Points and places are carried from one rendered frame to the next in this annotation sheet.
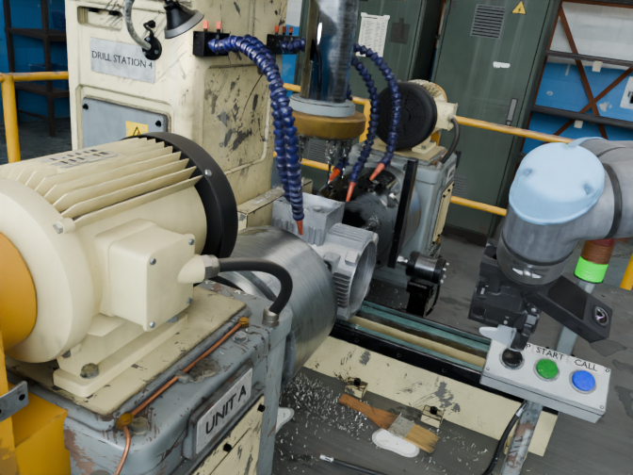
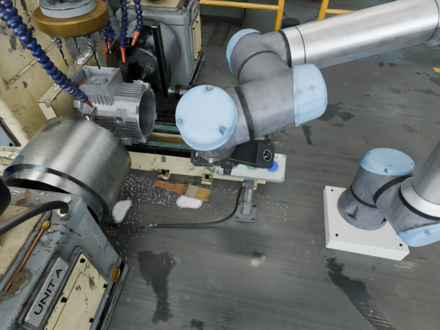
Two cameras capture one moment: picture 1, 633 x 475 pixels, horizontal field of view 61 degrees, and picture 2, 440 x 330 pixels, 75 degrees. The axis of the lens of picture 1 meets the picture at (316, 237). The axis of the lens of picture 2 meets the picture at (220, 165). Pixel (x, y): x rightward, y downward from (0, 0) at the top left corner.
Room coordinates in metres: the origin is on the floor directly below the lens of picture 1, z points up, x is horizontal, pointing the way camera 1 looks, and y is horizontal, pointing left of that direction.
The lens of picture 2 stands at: (0.23, -0.17, 1.61)
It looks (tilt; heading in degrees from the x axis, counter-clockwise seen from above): 49 degrees down; 347
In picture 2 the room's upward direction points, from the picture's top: straight up
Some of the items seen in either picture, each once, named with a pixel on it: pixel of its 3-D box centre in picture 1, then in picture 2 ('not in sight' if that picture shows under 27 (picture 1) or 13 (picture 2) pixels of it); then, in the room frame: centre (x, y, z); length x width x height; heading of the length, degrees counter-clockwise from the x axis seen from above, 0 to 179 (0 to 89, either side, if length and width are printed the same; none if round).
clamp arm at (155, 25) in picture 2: (403, 214); (162, 63); (1.13, -0.18, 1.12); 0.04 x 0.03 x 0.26; 69
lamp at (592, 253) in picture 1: (597, 250); not in sight; (1.14, -0.63, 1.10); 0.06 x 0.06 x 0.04
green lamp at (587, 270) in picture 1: (591, 268); not in sight; (1.14, -0.63, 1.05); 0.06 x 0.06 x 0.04
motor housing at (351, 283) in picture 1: (319, 263); (118, 110); (1.06, -0.01, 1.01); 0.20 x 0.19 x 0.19; 69
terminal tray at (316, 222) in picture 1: (307, 218); (98, 85); (1.07, 0.02, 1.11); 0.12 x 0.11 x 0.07; 69
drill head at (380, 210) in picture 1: (370, 212); (148, 55); (1.37, -0.13, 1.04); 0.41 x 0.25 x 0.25; 159
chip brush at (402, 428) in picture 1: (386, 420); (183, 189); (0.84, -0.18, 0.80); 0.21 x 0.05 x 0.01; 61
